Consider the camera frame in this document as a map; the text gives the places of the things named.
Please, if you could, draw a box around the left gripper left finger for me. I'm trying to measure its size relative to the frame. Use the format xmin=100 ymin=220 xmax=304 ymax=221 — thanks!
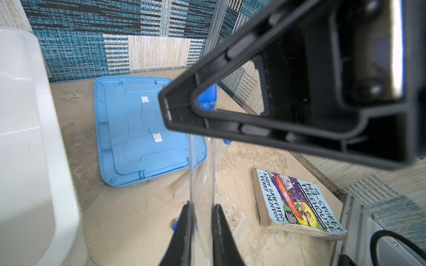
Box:
xmin=159 ymin=201 xmax=194 ymax=266

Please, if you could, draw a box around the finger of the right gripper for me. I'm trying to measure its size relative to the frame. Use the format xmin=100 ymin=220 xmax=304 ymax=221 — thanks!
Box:
xmin=159 ymin=1 xmax=426 ymax=170

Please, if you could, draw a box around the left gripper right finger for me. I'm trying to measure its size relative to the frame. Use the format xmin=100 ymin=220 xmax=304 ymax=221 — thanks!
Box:
xmin=211 ymin=204 xmax=245 ymax=266

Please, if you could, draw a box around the blue-capped test tube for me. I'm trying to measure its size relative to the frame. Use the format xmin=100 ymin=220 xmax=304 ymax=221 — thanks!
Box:
xmin=172 ymin=218 xmax=198 ymax=232
xmin=188 ymin=82 xmax=219 ymax=266
xmin=174 ymin=139 xmax=233 ymax=200

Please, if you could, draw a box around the white plastic bin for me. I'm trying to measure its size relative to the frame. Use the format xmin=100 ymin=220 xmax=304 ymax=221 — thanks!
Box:
xmin=1 ymin=27 xmax=88 ymax=266

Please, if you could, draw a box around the colourful treehouse paperback book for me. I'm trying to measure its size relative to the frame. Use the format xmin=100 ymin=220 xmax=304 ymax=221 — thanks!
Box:
xmin=252 ymin=168 xmax=348 ymax=241

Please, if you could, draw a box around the blue plastic lid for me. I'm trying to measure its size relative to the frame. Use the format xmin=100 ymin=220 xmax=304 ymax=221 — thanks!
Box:
xmin=94 ymin=76 xmax=190 ymax=188

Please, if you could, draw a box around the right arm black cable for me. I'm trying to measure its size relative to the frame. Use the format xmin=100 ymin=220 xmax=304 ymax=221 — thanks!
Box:
xmin=369 ymin=230 xmax=426 ymax=266

